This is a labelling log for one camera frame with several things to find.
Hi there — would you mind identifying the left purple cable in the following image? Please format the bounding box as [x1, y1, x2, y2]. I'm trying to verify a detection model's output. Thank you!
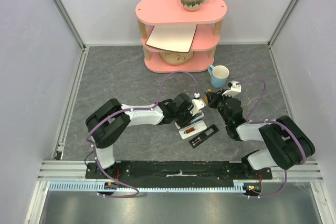
[86, 70, 200, 198]

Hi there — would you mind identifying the beige floral bowl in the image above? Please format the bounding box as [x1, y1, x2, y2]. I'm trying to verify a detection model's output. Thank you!
[159, 51, 194, 66]

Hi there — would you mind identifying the purple cable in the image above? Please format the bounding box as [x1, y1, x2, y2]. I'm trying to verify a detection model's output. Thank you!
[86, 70, 200, 198]
[240, 79, 308, 201]

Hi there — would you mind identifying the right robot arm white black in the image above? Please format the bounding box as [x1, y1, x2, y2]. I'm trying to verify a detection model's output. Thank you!
[206, 90, 316, 179]

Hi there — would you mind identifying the white board black edge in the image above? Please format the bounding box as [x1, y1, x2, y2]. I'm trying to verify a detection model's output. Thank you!
[145, 24, 197, 52]

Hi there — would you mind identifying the black remote control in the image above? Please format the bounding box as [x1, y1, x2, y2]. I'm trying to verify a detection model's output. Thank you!
[188, 124, 219, 148]

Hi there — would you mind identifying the pink three tier shelf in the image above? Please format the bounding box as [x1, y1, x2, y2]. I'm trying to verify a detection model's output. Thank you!
[135, 0, 227, 73]

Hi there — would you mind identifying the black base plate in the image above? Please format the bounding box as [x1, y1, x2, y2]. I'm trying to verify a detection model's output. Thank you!
[85, 159, 274, 188]

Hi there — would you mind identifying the blue slotted cable duct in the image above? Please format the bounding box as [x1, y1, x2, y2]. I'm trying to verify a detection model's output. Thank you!
[48, 181, 259, 193]

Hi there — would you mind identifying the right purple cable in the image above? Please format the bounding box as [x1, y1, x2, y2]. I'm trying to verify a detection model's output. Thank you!
[240, 79, 308, 201]

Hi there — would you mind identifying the light blue mug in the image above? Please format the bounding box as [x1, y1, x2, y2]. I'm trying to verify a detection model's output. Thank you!
[208, 65, 229, 89]

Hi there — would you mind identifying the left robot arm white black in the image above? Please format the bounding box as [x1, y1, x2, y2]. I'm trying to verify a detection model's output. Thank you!
[85, 93, 206, 178]

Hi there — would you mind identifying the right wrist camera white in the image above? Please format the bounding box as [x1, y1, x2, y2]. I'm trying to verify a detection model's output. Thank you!
[222, 81, 242, 97]

